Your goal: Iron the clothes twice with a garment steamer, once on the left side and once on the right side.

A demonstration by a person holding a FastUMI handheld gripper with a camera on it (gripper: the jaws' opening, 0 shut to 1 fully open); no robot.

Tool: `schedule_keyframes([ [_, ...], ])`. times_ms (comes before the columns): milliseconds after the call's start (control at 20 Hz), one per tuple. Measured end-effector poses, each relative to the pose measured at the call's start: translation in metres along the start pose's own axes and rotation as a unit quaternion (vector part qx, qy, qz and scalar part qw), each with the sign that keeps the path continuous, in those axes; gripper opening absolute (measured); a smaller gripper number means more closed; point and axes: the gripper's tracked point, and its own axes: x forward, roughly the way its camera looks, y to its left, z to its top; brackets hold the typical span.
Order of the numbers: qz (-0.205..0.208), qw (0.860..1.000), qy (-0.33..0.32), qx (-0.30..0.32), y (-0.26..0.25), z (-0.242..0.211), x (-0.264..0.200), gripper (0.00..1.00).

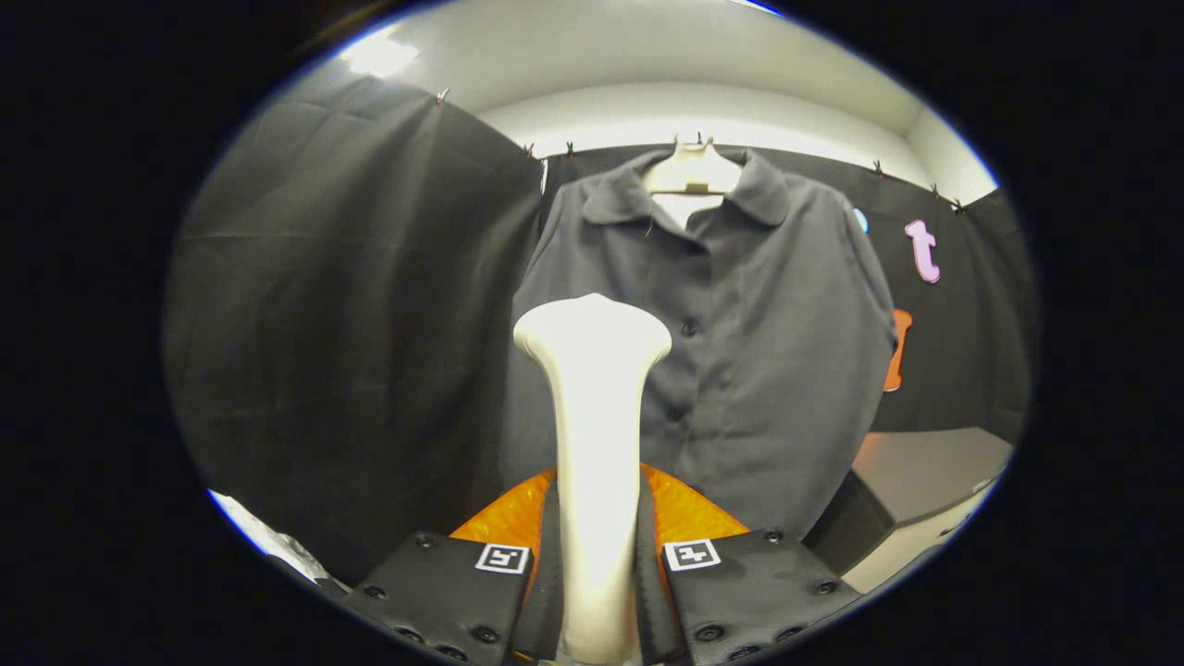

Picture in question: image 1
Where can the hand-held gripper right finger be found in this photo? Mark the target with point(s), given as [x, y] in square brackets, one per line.
[749, 592]

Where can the black backdrop cloth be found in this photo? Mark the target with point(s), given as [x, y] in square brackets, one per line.
[351, 324]

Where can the beige cabinet with dark top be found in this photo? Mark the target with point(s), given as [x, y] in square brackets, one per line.
[925, 472]

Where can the white plastic sheet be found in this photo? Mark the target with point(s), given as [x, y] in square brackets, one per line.
[268, 536]

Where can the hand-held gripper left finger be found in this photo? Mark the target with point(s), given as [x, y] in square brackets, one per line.
[444, 592]

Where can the grey button-up shirt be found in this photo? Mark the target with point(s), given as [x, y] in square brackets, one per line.
[768, 351]

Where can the ceiling strip light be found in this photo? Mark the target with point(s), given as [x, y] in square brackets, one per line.
[379, 55]

